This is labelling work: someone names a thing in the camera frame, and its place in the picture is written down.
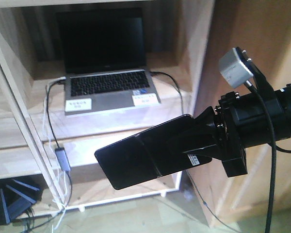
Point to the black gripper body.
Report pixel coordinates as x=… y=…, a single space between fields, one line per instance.
x=216 y=136

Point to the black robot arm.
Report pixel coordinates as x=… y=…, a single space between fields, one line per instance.
x=261 y=117

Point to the silver laptop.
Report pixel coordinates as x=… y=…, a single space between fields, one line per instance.
x=105 y=61

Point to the grey usb hub dongle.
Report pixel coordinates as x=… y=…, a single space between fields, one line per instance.
x=62 y=159

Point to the wooden shelf unit with drawers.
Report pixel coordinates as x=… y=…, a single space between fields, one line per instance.
x=27 y=137

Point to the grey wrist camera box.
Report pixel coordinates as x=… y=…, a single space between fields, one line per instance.
x=233 y=69

